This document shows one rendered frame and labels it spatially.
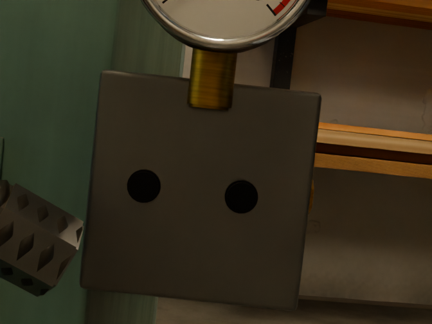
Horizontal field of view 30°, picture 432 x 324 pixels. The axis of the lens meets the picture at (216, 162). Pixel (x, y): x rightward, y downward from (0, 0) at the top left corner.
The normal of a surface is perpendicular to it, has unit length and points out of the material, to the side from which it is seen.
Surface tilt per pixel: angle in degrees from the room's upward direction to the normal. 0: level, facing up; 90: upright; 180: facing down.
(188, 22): 90
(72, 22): 90
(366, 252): 90
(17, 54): 90
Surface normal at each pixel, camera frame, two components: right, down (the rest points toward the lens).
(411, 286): 0.15, 0.07
